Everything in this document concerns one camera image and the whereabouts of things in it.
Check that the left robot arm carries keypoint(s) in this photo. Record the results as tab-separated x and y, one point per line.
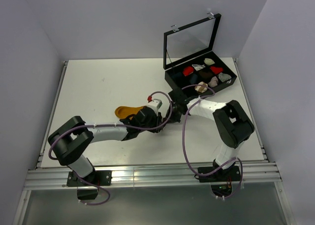
70	140

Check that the red rolled sock right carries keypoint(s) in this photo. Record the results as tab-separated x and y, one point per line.
216	70

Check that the blue rolled sock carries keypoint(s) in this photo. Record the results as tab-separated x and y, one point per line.
193	79

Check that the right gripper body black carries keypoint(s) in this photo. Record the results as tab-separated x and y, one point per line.
175	116

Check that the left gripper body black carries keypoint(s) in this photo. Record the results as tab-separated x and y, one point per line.
154	121

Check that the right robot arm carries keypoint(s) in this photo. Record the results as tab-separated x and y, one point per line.
233	125

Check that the white grey rolled sock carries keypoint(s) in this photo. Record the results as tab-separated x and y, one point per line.
198	67

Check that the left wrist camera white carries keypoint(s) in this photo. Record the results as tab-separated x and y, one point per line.
154	104

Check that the mustard yellow sock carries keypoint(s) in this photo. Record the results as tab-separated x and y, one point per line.
123	112

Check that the dark brown rolled sock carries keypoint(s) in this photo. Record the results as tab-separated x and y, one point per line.
205	74

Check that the aluminium front rail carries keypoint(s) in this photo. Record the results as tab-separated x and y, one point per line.
147	176

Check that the pink beige rolled sock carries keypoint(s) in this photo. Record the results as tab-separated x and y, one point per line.
213	82

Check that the red rolled sock left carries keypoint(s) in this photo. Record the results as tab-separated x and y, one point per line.
188	70

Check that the glass box lid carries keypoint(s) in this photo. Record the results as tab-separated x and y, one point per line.
190	41

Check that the red rolled sock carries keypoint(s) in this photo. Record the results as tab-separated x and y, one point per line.
188	70
216	70

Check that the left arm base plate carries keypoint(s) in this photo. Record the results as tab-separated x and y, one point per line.
99	178

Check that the brown striped sock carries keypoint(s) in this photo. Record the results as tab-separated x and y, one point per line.
201	87

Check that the pale green rolled sock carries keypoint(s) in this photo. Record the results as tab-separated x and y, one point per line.
209	61

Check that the black storage box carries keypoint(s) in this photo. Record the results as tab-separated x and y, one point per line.
175	78

